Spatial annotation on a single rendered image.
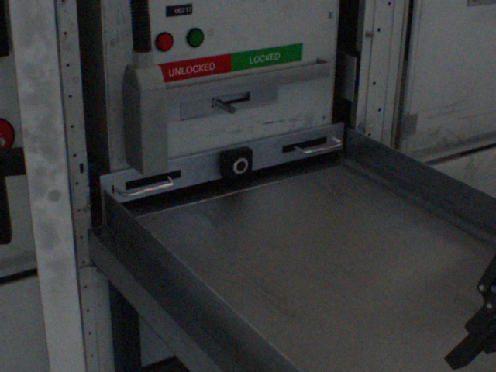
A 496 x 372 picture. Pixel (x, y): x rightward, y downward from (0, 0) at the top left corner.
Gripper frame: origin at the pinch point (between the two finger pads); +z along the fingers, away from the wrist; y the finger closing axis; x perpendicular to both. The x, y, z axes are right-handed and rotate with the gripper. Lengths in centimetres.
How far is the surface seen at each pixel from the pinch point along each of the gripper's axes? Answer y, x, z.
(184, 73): 71, -17, 18
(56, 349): 14.9, 35.2, 13.7
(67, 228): 18.7, 37.4, 3.2
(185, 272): 34.2, -0.6, 27.8
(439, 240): 27, -45, 14
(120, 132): 68, -8, 30
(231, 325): 22.5, 0.9, 24.7
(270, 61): 71, -34, 12
